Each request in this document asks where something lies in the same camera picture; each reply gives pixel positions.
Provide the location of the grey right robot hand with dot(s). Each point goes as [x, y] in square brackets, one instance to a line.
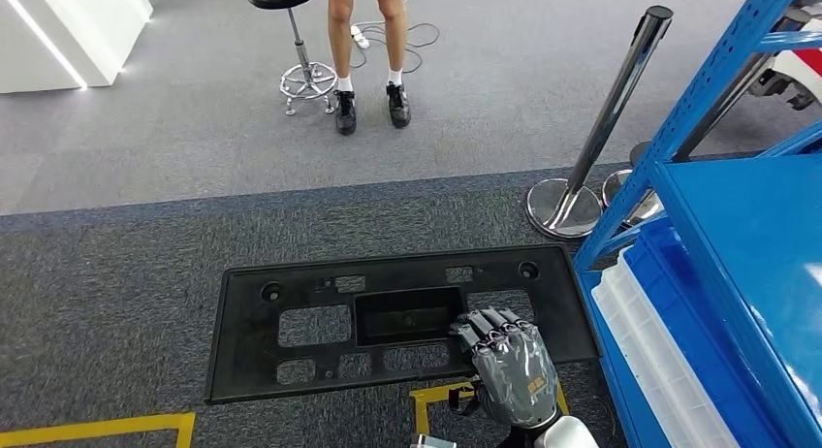
[514, 374]

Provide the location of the black plastic mounting plate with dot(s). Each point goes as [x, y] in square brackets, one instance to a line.
[241, 329]

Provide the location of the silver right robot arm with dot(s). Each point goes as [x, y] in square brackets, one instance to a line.
[571, 435]

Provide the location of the blue metal shelf rack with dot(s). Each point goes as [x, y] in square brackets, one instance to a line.
[758, 239]

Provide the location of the white plastic tray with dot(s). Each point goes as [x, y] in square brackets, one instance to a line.
[661, 368]

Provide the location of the blue plastic bin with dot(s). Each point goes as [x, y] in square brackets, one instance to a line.
[668, 284]

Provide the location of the white power strip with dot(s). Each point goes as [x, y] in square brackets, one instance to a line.
[360, 38]

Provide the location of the person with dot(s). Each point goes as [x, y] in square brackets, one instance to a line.
[340, 21]

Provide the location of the white car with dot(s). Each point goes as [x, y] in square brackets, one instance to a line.
[787, 66]

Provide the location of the white counter with light strip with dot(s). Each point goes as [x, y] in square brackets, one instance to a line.
[64, 21]

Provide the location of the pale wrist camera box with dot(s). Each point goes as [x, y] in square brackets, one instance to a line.
[431, 442]

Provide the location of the chrome stanchion post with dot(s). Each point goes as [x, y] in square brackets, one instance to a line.
[565, 214]

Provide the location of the dark stanchion post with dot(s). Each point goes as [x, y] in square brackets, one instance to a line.
[613, 187]

